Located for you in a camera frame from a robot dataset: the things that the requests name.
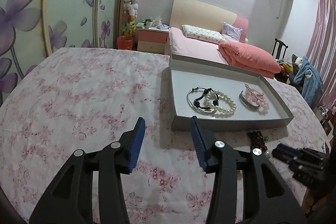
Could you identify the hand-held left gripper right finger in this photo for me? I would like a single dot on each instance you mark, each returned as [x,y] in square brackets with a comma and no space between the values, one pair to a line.
[199,145]

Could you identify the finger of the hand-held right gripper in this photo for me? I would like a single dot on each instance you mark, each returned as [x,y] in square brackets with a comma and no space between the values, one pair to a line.
[284,151]
[308,158]

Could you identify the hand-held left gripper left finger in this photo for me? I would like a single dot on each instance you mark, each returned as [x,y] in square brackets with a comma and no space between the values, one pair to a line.
[136,145]

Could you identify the thin silver bangle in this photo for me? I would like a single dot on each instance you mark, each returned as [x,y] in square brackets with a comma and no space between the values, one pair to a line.
[208,112]

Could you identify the grey cardboard tray box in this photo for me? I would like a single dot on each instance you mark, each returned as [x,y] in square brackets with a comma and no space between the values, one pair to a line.
[183,92]

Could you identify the wide silver cuff bangle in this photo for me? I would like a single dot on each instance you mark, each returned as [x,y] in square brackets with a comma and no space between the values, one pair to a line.
[245,103]

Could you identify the metal rack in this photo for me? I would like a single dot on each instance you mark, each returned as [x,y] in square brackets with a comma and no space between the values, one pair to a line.
[326,112]

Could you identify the pink floral tablecloth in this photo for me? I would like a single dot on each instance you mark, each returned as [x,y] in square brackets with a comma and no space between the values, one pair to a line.
[78,98]

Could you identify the blue clothing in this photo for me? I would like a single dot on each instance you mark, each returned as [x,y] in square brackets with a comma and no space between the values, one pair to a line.
[309,79]

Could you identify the pile of colourful things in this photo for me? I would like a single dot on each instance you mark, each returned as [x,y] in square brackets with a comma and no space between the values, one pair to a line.
[286,67]

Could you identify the bed with pink sheet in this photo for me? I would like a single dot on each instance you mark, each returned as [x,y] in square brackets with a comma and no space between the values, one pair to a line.
[194,47]

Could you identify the folded pink quilt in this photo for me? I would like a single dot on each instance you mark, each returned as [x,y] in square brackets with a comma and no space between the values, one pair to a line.
[249,56]

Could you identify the red trash bin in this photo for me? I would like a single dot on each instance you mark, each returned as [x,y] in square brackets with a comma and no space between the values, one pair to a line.
[125,43]

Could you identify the dark wooden chair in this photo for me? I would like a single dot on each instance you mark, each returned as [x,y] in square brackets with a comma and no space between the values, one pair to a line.
[279,48]

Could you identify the pink beige nightstand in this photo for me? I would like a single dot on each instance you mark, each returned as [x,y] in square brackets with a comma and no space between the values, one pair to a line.
[152,40]

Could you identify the pink curtain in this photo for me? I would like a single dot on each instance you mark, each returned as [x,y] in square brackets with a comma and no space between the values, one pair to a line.
[323,50]

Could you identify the white printed pillow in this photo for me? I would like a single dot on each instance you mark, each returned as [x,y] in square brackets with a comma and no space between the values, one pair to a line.
[202,33]

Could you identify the lilac pillow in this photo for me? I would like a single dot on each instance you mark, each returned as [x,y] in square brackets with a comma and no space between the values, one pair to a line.
[232,32]

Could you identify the small blue cloth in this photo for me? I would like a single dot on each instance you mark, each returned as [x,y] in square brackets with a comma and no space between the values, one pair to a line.
[162,27]

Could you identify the tissue box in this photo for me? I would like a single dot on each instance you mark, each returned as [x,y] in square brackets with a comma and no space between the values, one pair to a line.
[158,20]

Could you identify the beige pink headboard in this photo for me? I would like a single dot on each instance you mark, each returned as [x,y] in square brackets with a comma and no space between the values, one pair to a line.
[199,11]

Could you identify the plush toy tower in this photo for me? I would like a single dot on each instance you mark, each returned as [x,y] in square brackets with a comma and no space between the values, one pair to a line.
[131,8]

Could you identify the flower print wardrobe door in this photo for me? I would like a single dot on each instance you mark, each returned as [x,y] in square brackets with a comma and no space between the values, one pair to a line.
[73,8]
[111,8]
[23,19]

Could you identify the white air conditioner pipe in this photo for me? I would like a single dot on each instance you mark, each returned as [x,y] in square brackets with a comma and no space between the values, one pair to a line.
[282,6]

